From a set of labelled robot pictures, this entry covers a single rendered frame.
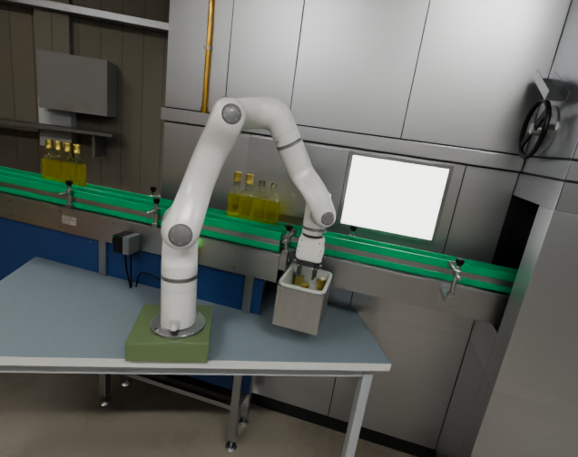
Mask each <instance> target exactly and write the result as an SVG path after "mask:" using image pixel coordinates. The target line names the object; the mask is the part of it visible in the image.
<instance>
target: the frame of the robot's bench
mask: <svg viewBox="0 0 578 457"><path fill-rule="evenodd" d="M0 373H44V374H201V375H280V376H358V383H357V388H356V391H355V396H354V400H353V404H352V408H351V413H350V416H349V421H348V428H347V433H346V437H345V441H344V445H343V450H342V453H341V457H354V455H355V451H356V448H357V444H358V436H359V433H360V428H361V424H362V421H363V416H364V412H365V409H366V404H367V398H368V393H369V389H370V386H371V381H372V377H373V373H374V371H341V370H279V369H219V368H158V367H97V366H35V365H0Z"/></svg>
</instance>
